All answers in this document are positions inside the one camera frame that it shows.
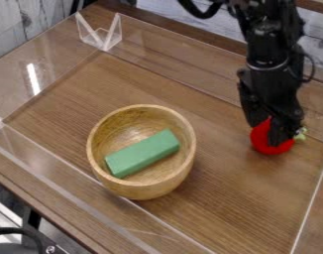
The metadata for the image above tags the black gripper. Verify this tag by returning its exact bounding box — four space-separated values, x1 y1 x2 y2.
238 63 304 147

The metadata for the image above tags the red plush strawberry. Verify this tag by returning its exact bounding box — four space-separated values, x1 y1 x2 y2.
248 118 307 155

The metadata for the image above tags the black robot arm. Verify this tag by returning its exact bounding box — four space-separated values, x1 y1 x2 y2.
234 0 307 147

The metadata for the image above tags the wooden bowl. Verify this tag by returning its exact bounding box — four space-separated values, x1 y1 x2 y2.
85 104 197 200

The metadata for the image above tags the green rectangular block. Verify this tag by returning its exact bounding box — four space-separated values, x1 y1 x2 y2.
104 129 180 179

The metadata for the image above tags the clear acrylic tray enclosure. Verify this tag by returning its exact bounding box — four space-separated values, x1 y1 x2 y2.
0 8 323 254

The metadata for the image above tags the black cable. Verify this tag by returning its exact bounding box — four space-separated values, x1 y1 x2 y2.
176 0 228 20

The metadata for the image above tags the black table leg bracket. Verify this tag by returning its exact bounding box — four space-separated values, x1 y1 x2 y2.
21 206 69 254

